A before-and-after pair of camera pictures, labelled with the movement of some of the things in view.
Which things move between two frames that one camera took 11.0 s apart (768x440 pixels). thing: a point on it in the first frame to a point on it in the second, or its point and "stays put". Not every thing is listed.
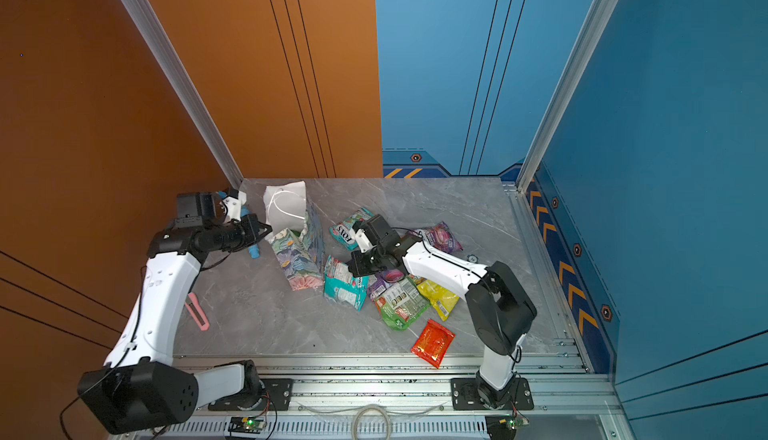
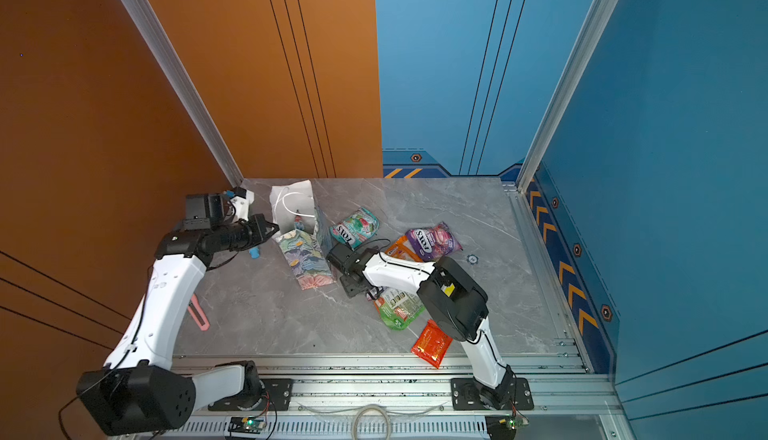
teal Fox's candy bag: x=345 y=233 stays put
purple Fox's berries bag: x=441 y=237 stays put
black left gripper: x=249 y=223 stays put
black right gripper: x=360 y=270 to x=347 y=288
